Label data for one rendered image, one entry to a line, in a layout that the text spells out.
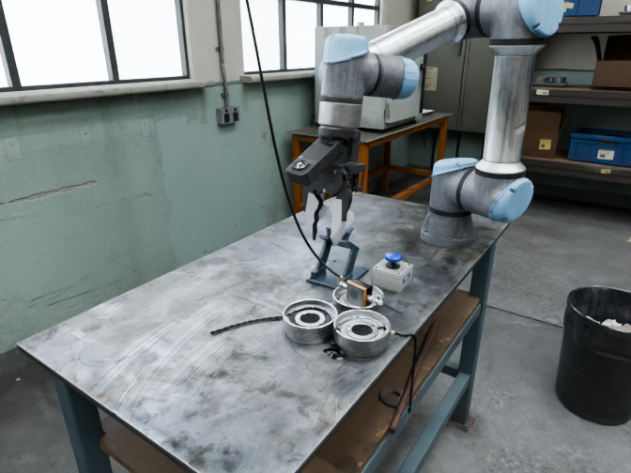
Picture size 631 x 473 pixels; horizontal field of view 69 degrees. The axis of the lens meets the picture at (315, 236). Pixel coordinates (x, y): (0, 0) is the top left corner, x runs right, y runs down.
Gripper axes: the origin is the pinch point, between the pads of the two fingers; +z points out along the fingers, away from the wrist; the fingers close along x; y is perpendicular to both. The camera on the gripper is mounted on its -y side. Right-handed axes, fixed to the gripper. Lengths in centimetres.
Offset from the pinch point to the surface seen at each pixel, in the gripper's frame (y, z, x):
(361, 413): 11.3, 41.9, -7.4
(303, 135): 182, -1, 140
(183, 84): 90, -26, 149
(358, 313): 3.4, 14.4, -7.6
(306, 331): -7.2, 15.8, -3.1
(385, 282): 20.5, 13.7, -4.7
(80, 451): -30, 49, 35
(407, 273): 23.9, 11.4, -8.1
